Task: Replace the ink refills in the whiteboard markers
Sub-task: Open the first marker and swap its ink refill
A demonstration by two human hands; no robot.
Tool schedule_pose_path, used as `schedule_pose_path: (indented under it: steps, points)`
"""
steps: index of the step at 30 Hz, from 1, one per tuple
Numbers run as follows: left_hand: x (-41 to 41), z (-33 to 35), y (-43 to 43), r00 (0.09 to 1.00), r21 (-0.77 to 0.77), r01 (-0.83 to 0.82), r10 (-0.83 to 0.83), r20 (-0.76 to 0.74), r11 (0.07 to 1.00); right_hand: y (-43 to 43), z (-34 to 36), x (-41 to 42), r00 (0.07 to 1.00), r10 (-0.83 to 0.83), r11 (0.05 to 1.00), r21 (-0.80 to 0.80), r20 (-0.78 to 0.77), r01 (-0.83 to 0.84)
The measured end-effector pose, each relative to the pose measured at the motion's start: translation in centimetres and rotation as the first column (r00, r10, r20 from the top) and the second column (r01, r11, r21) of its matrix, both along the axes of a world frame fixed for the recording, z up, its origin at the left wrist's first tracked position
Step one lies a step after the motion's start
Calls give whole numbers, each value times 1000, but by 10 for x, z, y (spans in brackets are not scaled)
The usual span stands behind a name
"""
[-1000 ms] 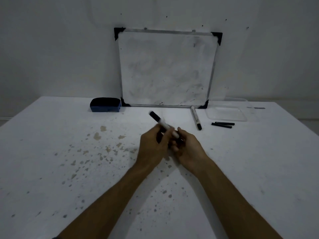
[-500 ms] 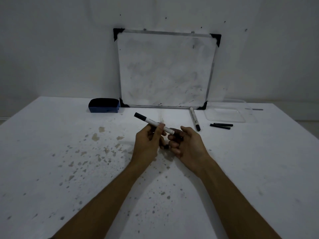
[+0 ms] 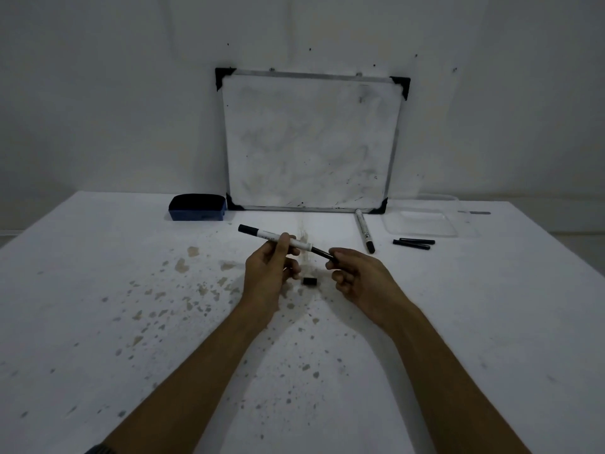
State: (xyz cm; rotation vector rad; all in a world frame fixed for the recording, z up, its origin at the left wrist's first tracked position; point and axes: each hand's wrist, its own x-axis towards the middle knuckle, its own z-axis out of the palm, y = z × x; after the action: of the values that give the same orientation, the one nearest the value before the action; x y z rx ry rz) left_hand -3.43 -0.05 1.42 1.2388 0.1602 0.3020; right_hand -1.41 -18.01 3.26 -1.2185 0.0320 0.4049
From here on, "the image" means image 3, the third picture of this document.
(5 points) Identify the person's right hand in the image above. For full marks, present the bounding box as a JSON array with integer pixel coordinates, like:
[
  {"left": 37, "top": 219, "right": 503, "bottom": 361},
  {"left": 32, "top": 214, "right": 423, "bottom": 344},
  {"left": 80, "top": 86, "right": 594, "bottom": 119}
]
[{"left": 326, "top": 248, "right": 412, "bottom": 329}]

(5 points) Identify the person's left hand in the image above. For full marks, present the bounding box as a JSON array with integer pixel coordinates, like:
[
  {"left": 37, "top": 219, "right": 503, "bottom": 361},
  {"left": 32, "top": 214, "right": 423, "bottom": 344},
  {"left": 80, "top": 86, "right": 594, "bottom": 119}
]
[{"left": 236, "top": 232, "right": 302, "bottom": 325}]

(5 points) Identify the white marker with black cap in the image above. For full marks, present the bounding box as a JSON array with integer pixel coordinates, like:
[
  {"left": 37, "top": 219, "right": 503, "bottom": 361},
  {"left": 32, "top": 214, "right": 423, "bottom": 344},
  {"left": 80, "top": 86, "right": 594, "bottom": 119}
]
[
  {"left": 355, "top": 209, "right": 376, "bottom": 254},
  {"left": 238, "top": 224, "right": 314, "bottom": 253}
]

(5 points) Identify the person's left forearm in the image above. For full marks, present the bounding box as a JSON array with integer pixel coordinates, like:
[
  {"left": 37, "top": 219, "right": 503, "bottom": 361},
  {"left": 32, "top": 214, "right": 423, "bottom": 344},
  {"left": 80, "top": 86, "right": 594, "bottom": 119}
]
[{"left": 97, "top": 302, "right": 280, "bottom": 454}]

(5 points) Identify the person's right forearm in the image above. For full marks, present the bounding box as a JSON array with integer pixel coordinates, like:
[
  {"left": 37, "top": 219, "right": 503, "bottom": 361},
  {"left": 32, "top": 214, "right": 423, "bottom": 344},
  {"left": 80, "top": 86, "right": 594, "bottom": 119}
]
[{"left": 376, "top": 300, "right": 537, "bottom": 454}]

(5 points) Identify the clear plastic tray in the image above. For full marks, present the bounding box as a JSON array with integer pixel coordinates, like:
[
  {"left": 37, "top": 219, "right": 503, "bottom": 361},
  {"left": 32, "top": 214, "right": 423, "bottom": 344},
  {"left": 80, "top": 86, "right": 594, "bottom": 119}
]
[{"left": 382, "top": 210, "right": 458, "bottom": 238}]

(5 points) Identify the blue whiteboard eraser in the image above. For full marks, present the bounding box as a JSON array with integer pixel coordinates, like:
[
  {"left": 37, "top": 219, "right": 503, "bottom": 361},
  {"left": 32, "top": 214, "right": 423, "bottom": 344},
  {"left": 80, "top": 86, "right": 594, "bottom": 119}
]
[{"left": 168, "top": 194, "right": 227, "bottom": 222}]

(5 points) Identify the white board with black corners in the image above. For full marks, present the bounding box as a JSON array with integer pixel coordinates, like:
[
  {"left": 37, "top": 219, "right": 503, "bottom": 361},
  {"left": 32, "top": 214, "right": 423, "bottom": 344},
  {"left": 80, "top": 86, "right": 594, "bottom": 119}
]
[{"left": 215, "top": 67, "right": 411, "bottom": 215}]

